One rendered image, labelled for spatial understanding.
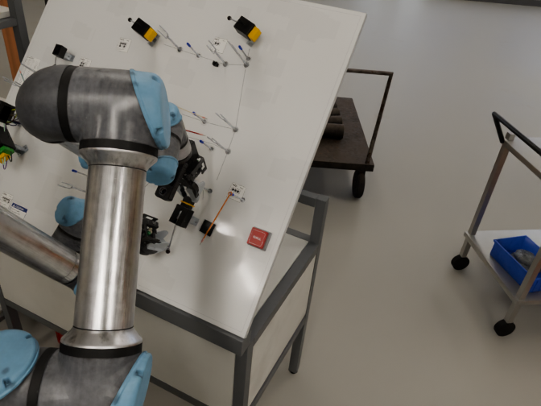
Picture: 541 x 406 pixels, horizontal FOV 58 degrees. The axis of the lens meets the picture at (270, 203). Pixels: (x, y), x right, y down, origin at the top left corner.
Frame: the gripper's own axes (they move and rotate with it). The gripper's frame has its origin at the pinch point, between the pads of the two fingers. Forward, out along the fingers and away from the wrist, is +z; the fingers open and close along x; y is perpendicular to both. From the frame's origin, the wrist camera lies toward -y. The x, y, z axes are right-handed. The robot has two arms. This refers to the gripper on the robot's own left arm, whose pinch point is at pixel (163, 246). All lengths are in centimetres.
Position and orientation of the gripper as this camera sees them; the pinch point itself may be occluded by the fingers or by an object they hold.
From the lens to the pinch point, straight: 150.7
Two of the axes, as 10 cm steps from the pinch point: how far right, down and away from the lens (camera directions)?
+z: 5.6, 3.0, 7.7
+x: -1.9, -8.6, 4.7
